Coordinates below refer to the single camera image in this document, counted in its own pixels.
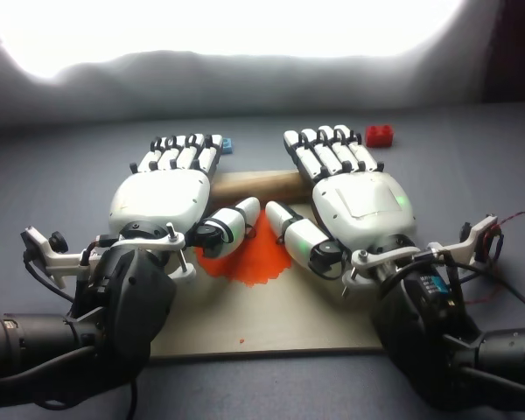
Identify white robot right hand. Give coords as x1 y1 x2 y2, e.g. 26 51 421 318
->
264 124 419 281

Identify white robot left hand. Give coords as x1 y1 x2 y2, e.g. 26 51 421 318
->
108 133 263 260

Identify wooden rolling pin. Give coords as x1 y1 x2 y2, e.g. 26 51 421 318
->
209 170 314 205

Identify red toy brick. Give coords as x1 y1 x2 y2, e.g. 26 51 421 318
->
365 124 397 150

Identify flat orange clay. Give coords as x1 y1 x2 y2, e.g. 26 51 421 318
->
196 209 292 286

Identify grey table cloth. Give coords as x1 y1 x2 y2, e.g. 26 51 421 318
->
0 50 525 420

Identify light wooden board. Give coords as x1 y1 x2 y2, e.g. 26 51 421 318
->
148 168 384 361

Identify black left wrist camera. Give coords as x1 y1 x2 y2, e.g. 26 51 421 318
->
20 227 69 266

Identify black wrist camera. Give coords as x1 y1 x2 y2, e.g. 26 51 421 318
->
459 216 505 266
20 227 69 266

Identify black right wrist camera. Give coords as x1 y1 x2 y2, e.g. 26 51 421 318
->
459 216 505 266

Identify red and black twisted wire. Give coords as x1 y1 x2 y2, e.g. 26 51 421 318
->
465 208 525 307

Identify black cable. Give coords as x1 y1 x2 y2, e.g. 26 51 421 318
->
457 262 525 319

